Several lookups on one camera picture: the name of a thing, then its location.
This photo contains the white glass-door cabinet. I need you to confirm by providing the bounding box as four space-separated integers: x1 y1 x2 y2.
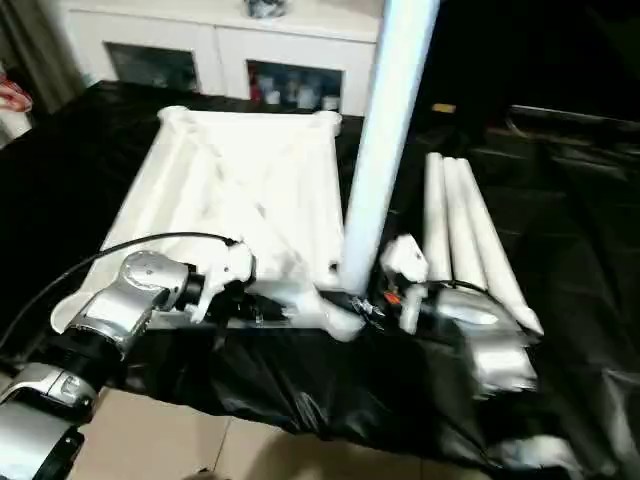
60 0 386 116

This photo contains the grey curtain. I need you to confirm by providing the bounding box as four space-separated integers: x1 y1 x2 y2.
0 0 89 111

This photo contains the black plastic mat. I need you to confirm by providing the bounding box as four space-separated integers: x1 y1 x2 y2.
0 80 640 476

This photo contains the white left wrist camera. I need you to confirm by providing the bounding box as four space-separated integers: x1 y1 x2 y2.
185 240 257 323

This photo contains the white plastic table leg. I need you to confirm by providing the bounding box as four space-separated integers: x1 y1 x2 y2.
338 0 442 297
442 157 503 293
424 152 454 286
458 160 545 337

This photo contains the black flat screen television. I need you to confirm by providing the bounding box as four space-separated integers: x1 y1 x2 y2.
400 0 640 141

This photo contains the red wire hanger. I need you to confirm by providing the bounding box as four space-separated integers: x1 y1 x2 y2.
0 72 33 117

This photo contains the white plastic table top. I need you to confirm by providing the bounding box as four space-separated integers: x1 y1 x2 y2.
50 105 367 343

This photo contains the small grey cabinet ornament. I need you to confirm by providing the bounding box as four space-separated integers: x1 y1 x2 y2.
244 0 292 20

